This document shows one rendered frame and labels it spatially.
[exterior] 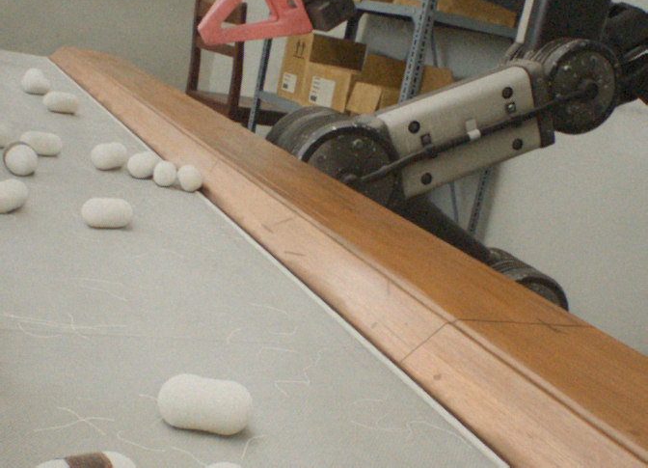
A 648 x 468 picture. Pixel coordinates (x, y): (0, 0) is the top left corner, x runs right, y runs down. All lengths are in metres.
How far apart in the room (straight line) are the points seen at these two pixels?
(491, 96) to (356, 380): 0.64
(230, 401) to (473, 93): 0.72
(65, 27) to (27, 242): 4.72
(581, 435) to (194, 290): 0.21
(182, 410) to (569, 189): 2.70
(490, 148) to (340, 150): 0.18
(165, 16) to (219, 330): 4.98
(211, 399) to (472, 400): 0.12
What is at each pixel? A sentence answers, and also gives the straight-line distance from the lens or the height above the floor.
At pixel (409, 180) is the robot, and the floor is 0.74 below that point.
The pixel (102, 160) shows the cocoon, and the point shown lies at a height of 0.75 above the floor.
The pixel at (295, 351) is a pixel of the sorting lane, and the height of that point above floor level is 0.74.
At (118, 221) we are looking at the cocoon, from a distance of 0.55.
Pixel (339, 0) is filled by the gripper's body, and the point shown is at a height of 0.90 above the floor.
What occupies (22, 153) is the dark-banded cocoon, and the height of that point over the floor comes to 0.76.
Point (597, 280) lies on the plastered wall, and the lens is 2.87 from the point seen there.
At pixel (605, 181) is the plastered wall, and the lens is 2.87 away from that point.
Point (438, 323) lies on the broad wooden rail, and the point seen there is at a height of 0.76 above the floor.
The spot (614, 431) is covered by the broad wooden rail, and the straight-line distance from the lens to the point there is 0.35.
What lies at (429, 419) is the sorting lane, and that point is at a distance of 0.37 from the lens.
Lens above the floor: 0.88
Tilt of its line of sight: 13 degrees down
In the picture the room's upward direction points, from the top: 12 degrees clockwise
